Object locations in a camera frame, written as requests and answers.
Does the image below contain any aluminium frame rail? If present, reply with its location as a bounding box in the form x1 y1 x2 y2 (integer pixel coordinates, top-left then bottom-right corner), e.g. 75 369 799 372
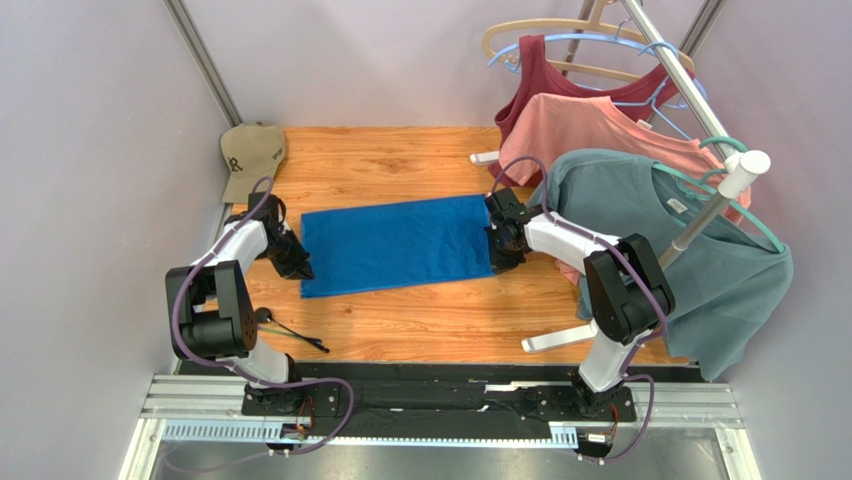
141 375 751 455

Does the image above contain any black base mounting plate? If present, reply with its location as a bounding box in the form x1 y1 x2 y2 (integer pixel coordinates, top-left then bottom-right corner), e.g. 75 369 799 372
179 359 640 442

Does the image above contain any blue cloth napkin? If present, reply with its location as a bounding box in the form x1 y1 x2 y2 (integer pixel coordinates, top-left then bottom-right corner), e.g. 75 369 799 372
300 194 494 299

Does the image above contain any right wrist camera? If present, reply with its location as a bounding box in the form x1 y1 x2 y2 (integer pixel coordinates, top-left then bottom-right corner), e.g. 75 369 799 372
484 188 543 228

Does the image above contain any teal green hanger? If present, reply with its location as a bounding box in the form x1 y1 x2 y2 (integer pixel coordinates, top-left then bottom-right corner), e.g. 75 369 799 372
653 136 786 253

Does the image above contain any black fork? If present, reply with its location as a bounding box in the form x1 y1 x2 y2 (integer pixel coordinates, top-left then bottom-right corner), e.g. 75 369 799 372
258 323 330 354

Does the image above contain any beige wooden hanger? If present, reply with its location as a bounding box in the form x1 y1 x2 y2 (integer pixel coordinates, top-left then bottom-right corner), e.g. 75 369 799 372
481 1 697 89

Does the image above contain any light blue hanger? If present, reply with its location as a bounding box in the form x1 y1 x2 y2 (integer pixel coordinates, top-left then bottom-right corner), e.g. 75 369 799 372
486 33 689 131

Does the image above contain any metal clothes rack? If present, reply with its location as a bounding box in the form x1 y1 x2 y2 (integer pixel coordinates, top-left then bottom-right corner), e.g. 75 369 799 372
467 0 772 354

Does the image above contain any maroon tank top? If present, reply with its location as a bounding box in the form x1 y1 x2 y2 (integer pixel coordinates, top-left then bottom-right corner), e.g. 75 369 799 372
489 35 707 186

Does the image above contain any black spoon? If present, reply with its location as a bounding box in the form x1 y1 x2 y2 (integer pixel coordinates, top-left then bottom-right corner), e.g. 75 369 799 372
253 306 331 353

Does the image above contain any salmon pink t-shirt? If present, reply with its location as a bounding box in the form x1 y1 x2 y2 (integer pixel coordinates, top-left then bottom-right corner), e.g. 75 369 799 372
497 93 753 286

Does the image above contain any beige baseball cap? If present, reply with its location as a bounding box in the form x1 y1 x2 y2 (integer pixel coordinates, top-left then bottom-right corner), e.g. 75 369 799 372
220 123 287 204

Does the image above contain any teal t-shirt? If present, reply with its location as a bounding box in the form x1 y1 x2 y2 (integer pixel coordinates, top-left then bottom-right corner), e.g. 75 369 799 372
529 149 794 381

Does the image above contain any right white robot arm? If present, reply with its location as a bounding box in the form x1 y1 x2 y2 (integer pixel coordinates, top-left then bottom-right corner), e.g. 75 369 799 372
486 197 675 394

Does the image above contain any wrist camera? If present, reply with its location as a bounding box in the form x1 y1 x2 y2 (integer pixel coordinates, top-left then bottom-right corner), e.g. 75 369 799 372
484 188 543 228
248 192 287 230

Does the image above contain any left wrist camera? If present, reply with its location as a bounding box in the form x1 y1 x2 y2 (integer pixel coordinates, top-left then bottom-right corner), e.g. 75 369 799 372
248 192 287 230

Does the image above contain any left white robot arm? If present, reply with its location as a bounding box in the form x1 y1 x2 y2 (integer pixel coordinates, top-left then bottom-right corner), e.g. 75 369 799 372
165 220 315 387

